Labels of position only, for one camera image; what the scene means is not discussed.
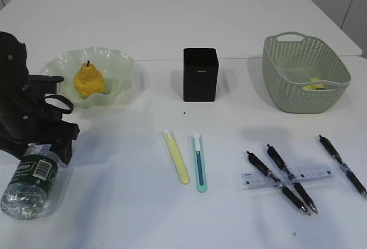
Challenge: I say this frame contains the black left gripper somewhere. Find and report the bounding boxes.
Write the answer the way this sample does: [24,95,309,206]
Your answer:
[0,32,80,165]

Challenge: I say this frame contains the clear water bottle green label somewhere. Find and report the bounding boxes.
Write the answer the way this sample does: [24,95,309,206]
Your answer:
[1,144,61,220]

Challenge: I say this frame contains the yellow pear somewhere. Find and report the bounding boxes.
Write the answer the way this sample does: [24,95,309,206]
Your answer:
[73,60,106,98]

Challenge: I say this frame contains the green utility knife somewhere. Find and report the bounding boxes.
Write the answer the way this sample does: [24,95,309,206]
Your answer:
[192,133,207,193]

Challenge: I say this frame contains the yellow waste paper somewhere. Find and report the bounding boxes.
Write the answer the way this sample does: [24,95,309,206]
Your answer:
[303,83,326,91]

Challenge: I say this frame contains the pale green wavy glass plate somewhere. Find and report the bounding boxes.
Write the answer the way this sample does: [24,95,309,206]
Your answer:
[40,46,134,108]

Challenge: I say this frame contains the yellow utility knife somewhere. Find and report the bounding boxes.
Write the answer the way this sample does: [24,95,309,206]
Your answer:
[164,131,190,185]

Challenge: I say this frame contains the black square pen holder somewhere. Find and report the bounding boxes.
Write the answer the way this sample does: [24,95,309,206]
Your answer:
[183,48,219,102]

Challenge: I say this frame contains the clear plastic ruler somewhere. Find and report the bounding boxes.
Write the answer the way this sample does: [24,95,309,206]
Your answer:
[241,164,333,189]

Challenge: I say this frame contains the black pen middle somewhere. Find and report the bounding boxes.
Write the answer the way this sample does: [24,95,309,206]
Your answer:
[267,144,318,213]

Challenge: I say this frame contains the black pen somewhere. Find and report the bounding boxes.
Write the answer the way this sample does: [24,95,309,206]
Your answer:
[319,135,366,198]
[247,151,311,216]
[267,144,318,213]

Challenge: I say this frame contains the black pen left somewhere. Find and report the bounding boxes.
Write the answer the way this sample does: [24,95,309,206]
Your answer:
[247,151,311,216]

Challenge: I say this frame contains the green woven plastic basket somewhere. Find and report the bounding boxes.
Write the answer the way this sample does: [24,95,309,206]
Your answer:
[262,32,351,114]

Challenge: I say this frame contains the black pen right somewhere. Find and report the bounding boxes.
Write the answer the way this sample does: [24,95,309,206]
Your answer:
[319,135,366,198]

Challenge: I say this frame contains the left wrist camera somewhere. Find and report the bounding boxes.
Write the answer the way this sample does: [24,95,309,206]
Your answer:
[29,75,64,96]

